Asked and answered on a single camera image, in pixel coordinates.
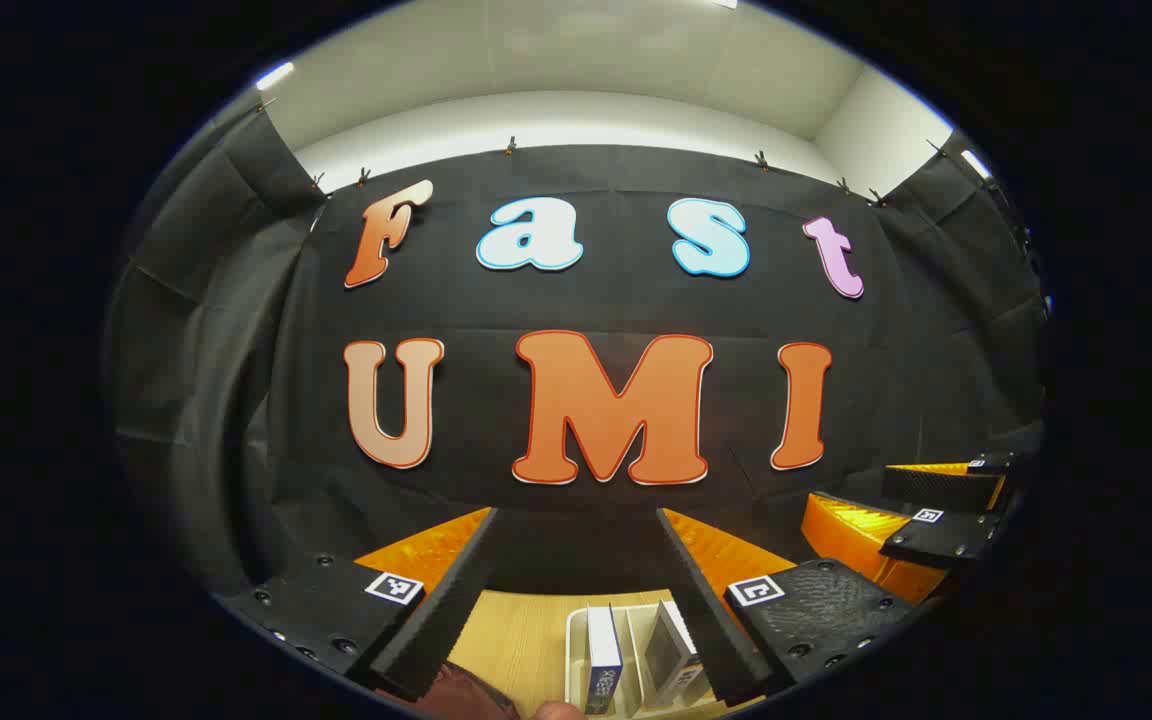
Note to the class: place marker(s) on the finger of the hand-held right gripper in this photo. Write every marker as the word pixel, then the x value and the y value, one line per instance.
pixel 941 490
pixel 936 540

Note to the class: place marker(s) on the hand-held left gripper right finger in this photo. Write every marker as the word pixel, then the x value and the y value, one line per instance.
pixel 711 620

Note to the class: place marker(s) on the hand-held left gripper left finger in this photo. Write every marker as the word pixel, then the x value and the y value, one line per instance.
pixel 446 610

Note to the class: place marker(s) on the dark grey cover book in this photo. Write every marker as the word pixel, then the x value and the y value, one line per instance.
pixel 671 650

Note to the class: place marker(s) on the white plastic bookshelf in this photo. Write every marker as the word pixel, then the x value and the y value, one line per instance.
pixel 636 650

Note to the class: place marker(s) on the maroon fabric schoolbag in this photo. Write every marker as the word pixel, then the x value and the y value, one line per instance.
pixel 466 695

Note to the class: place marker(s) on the blue cover book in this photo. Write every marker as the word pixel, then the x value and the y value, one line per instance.
pixel 604 680

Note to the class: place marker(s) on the ceiling light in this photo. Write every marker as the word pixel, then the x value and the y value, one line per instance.
pixel 976 163
pixel 274 75

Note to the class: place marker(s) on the black backdrop cloth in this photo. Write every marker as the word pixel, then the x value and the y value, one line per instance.
pixel 576 300

